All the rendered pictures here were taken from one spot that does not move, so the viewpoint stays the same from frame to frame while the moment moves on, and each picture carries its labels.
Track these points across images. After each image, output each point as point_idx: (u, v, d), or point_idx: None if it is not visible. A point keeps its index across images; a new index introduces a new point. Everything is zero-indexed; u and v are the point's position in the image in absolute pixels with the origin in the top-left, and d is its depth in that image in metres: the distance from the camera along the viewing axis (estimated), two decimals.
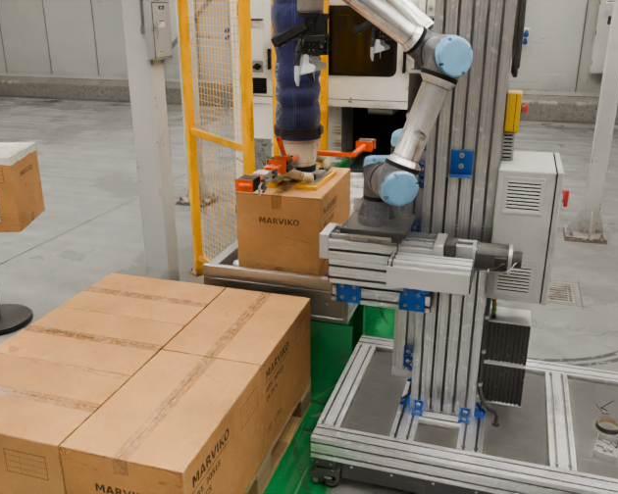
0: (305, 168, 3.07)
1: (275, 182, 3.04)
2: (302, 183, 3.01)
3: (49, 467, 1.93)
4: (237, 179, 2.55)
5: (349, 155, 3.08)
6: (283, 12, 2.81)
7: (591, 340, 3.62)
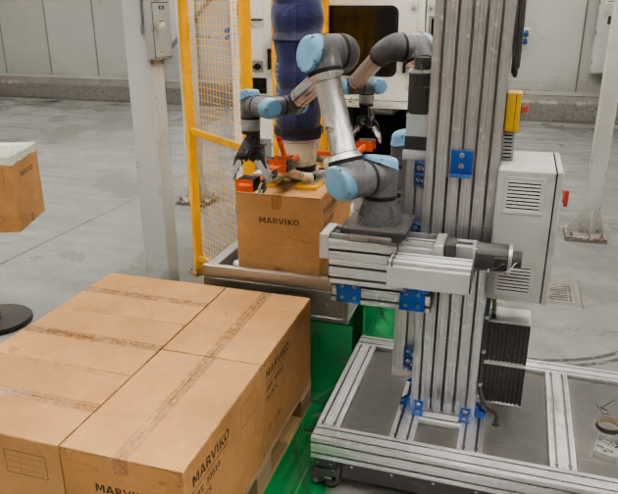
0: (305, 168, 3.07)
1: (275, 182, 3.04)
2: (302, 183, 3.01)
3: (49, 467, 1.93)
4: (237, 179, 2.55)
5: None
6: (283, 12, 2.81)
7: (591, 340, 3.62)
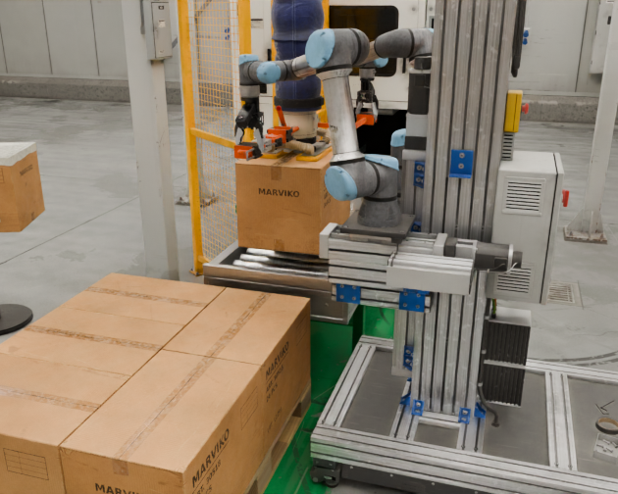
0: (305, 139, 3.02)
1: (275, 154, 2.99)
2: (303, 155, 2.97)
3: (49, 467, 1.93)
4: (236, 145, 2.51)
5: None
6: (283, 12, 2.81)
7: (591, 340, 3.62)
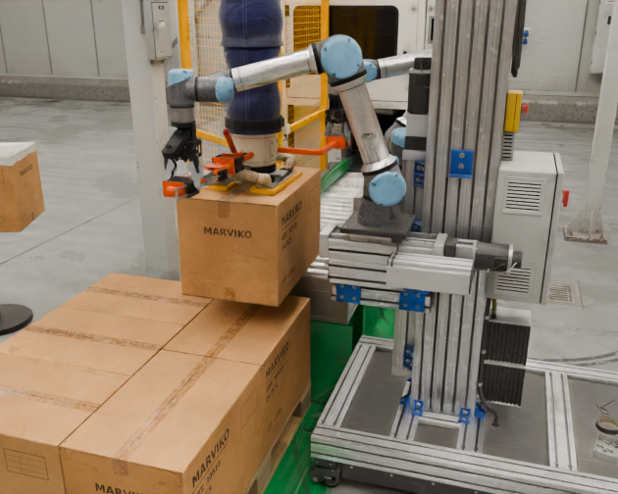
0: (262, 168, 2.54)
1: (225, 185, 2.51)
2: (258, 187, 2.48)
3: (49, 467, 1.93)
4: (166, 181, 2.02)
5: (316, 153, 2.55)
6: (231, 13, 2.33)
7: (591, 340, 3.62)
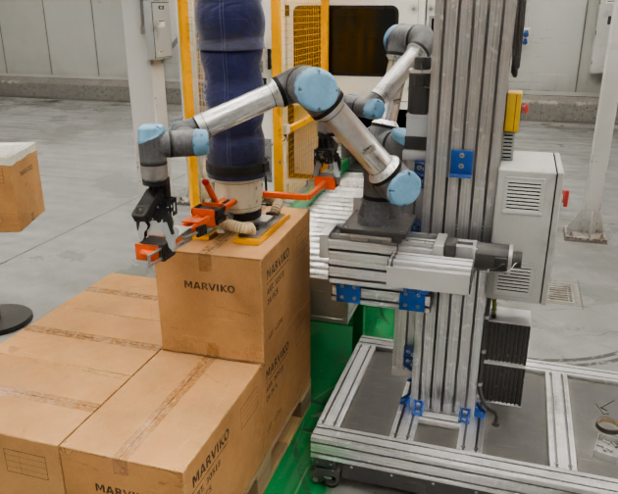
0: (246, 215, 2.39)
1: (206, 234, 2.36)
2: (241, 236, 2.33)
3: (49, 467, 1.93)
4: (138, 244, 1.87)
5: (303, 198, 2.40)
6: (208, 14, 2.13)
7: (591, 340, 3.62)
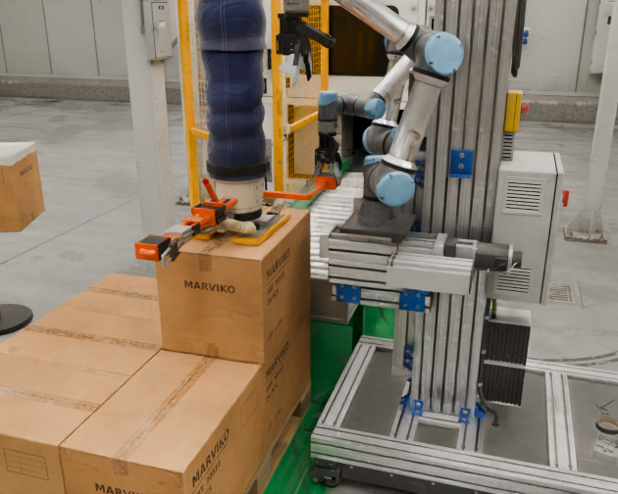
0: (246, 214, 2.39)
1: (207, 233, 2.36)
2: (241, 236, 2.33)
3: (49, 467, 1.93)
4: (138, 243, 1.87)
5: (303, 198, 2.40)
6: (209, 14, 2.13)
7: (591, 340, 3.62)
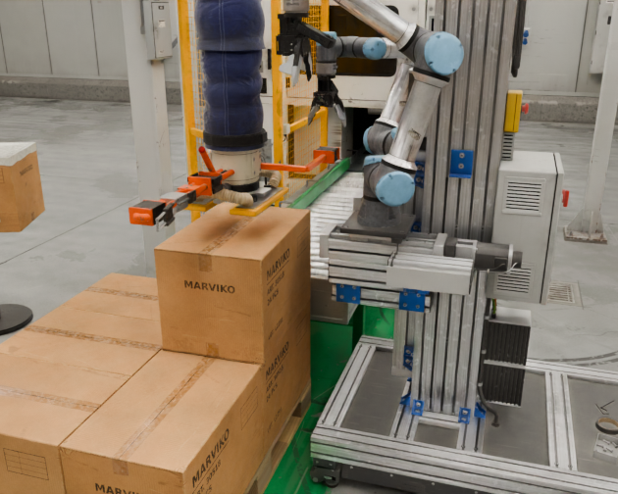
0: (243, 186, 2.36)
1: (203, 205, 2.33)
2: (238, 207, 2.30)
3: (49, 467, 1.93)
4: (131, 208, 1.84)
5: (301, 170, 2.37)
6: (207, 13, 2.13)
7: (591, 340, 3.62)
